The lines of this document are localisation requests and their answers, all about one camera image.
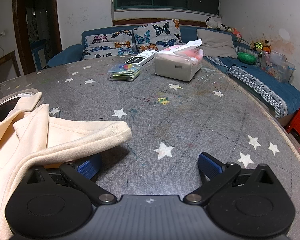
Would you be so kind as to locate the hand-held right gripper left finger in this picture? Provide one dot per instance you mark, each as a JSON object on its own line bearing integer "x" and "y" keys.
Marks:
{"x": 90, "y": 167}

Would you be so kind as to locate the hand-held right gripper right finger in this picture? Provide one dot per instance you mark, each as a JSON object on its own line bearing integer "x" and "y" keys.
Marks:
{"x": 210, "y": 166}

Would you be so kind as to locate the cream garment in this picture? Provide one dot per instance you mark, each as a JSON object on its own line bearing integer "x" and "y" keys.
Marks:
{"x": 40, "y": 135}

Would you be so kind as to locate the grey star-print tablecloth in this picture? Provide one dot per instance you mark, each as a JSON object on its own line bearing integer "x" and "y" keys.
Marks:
{"x": 190, "y": 117}

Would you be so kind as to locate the blue sofa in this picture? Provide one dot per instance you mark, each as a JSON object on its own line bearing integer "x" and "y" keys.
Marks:
{"x": 265, "y": 90}

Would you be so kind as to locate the clear plastic box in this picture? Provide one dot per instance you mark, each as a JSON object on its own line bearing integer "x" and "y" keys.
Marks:
{"x": 125, "y": 73}

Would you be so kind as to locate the round built-in cooker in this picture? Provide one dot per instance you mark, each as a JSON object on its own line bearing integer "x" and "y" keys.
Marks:
{"x": 0, "y": 118}

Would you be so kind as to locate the grey tissue box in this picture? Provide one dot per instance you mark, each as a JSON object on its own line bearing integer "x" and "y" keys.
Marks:
{"x": 173, "y": 68}

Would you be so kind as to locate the green plastic toy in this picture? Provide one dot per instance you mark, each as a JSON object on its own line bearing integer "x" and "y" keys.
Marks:
{"x": 246, "y": 58}

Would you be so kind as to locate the pink tissue pack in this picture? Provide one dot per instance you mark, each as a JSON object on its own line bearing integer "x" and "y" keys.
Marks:
{"x": 187, "y": 52}

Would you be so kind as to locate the white remote control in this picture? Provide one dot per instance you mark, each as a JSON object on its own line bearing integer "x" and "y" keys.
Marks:
{"x": 140, "y": 57}

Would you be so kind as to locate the clear storage box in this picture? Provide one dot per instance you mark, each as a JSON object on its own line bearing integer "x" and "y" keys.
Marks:
{"x": 277, "y": 66}

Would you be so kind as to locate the plain grey cushion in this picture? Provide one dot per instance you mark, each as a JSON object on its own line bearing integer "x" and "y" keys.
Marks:
{"x": 216, "y": 42}

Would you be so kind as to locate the wide butterfly print cushion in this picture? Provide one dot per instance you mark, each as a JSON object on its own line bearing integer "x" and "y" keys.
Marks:
{"x": 107, "y": 43}

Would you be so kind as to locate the brown plush toys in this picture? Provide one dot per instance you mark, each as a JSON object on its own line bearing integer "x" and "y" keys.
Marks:
{"x": 262, "y": 45}

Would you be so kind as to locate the wooden cabinet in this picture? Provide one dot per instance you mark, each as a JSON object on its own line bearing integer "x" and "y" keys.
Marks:
{"x": 2, "y": 62}

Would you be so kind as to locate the square butterfly print cushion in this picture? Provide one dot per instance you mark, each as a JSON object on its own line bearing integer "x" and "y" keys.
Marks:
{"x": 157, "y": 36}

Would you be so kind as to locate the black and white plush toy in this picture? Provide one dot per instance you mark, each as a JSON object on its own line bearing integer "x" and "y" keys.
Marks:
{"x": 212, "y": 23}

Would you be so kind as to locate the dark wooden door frame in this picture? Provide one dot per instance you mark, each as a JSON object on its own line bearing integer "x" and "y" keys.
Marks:
{"x": 57, "y": 17}

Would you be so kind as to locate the wall socket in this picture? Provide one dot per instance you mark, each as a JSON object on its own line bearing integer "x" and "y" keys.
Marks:
{"x": 1, "y": 34}

